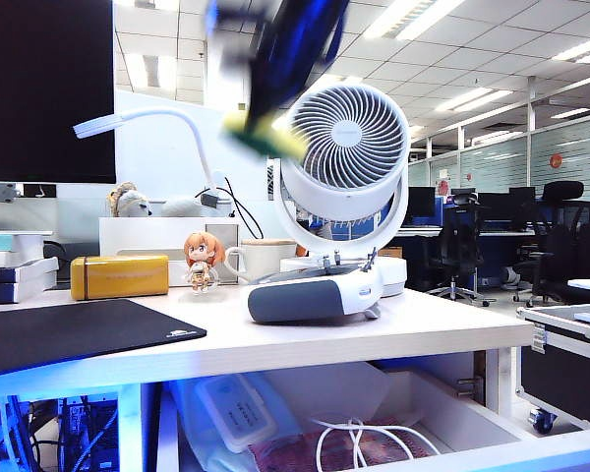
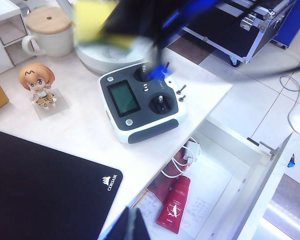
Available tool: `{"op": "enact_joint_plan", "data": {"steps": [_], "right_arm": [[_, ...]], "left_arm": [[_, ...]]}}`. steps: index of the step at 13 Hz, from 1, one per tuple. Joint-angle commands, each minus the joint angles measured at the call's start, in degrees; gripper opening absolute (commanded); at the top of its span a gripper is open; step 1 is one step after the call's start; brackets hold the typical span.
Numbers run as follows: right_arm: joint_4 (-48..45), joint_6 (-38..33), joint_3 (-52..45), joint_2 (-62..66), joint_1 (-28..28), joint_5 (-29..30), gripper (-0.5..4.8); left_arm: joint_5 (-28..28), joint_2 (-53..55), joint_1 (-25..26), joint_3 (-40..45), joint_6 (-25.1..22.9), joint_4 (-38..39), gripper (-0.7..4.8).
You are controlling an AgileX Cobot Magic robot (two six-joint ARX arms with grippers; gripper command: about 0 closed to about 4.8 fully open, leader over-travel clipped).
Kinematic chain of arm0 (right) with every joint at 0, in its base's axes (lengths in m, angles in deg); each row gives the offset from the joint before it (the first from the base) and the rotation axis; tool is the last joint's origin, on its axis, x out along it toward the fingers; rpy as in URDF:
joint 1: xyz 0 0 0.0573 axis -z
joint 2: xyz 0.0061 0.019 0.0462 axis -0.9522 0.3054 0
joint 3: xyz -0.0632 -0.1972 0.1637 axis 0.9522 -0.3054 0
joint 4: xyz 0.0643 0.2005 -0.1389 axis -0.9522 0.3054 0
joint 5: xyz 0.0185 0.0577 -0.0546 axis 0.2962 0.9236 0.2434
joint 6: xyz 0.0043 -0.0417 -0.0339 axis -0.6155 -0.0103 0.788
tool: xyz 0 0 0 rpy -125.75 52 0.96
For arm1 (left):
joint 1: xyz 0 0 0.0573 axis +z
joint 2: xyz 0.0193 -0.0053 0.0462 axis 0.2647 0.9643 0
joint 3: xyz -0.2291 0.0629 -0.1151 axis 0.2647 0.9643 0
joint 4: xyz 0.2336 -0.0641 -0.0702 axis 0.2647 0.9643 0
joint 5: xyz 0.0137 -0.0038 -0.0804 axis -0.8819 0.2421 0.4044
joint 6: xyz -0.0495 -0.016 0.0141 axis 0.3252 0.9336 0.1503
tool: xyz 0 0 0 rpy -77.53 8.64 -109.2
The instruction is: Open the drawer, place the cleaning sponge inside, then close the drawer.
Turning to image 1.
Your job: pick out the white gooseneck desk lamp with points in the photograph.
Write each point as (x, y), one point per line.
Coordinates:
(173, 112)

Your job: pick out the white teal box stack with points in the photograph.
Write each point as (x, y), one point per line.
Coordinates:
(5, 242)

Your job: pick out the black white wall switch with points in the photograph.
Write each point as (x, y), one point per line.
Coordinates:
(242, 107)

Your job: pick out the black mouse pad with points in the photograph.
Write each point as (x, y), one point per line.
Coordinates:
(78, 334)

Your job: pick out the small red window sticker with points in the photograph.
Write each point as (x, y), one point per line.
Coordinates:
(442, 187)

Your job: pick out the large red window sticker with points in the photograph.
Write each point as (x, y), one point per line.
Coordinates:
(555, 160)

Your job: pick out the white navy stacked books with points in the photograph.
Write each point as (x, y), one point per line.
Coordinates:
(22, 285)

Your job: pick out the grey plush toy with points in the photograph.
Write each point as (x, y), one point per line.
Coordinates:
(181, 206)

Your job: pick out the beige white plush toy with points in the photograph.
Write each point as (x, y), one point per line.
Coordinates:
(129, 203)

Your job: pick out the white navy remote controller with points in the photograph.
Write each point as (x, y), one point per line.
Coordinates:
(295, 301)

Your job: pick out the white power adapter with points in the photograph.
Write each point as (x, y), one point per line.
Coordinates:
(236, 410)

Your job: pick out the black mesh office chair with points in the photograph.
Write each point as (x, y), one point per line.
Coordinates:
(565, 236)

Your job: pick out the black flight case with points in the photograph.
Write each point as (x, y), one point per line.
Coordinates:
(570, 373)

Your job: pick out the black computer monitor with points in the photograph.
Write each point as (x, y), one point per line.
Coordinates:
(44, 88)

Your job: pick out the white desk drawer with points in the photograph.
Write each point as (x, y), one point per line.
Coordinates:
(472, 418)

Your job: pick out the black office chair chrome base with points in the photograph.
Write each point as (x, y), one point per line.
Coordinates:
(459, 236)

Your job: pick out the white round desk fan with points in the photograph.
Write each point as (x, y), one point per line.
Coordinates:
(346, 142)

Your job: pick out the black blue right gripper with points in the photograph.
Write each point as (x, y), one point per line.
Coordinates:
(295, 29)

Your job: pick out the orange-haired anime figurine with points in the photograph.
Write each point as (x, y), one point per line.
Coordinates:
(201, 248)

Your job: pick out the red patterned pouch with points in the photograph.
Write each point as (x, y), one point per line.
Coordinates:
(295, 450)

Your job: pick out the white mug with wooden lid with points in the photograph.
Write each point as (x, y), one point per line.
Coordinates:
(267, 257)

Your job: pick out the clear plastic bag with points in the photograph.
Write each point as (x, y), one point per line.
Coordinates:
(196, 437)

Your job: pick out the yellow rectangular tin box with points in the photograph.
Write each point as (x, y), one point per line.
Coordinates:
(119, 277)

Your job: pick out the white partition panel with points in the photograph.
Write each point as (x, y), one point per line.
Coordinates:
(153, 157)

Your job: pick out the yellow green cleaning sponge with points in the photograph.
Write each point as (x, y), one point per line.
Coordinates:
(275, 140)

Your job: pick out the white desk organizer shelf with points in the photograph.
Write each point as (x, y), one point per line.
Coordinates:
(143, 236)

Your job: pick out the black background monitor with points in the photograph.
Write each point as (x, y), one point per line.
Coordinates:
(421, 205)
(499, 209)

